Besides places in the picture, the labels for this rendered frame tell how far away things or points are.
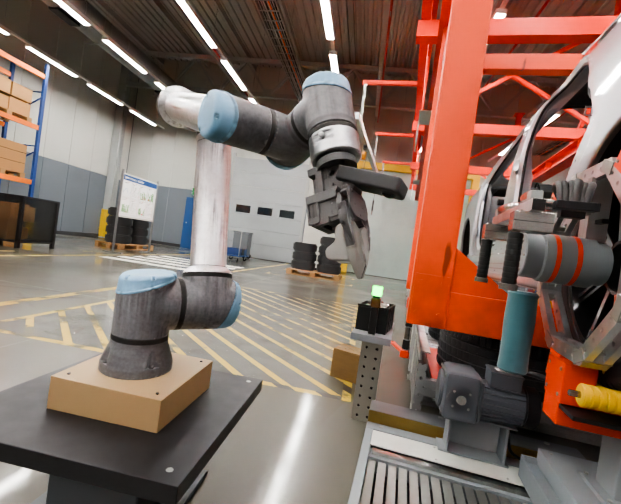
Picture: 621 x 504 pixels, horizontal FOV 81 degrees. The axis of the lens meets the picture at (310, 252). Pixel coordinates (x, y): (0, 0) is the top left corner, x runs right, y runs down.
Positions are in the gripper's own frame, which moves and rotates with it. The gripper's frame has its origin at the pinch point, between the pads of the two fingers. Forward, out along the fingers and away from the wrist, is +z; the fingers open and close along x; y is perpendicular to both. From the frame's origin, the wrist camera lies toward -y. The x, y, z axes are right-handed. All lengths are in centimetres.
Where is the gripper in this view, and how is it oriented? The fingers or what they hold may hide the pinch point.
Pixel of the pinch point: (363, 270)
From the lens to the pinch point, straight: 59.1
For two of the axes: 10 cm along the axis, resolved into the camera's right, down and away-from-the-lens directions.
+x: -5.2, -1.8, -8.3
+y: -8.5, 2.2, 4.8
